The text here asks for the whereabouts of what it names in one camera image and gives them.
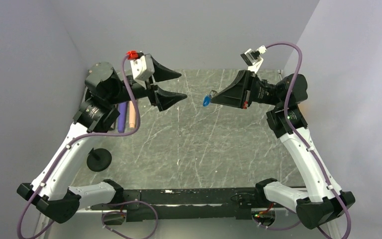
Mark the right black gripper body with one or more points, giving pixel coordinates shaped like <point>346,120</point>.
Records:
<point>259,92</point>

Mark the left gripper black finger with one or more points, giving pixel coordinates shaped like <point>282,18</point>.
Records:
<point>162,73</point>
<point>166,99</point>

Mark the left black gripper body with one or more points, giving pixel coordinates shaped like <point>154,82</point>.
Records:
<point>150,87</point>

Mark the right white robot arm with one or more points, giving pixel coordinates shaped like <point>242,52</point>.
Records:
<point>324,200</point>

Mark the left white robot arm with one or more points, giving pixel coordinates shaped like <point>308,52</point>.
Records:
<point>52,192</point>

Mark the pink microphone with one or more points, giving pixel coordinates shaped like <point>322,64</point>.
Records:
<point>131,115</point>

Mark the purple microphone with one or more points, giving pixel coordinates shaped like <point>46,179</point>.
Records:
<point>122,108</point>

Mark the glitter grey microphone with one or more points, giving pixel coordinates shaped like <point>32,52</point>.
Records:
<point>113,125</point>

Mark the round gold black disc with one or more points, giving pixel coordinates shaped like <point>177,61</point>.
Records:
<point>99,159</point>

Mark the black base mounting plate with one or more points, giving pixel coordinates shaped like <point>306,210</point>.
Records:
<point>205,203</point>

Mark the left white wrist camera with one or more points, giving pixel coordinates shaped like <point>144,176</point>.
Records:
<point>141,64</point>

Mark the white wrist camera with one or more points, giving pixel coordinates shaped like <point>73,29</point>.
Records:
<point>253,58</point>
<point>141,64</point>

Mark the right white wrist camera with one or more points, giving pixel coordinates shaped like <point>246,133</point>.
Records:
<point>253,58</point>

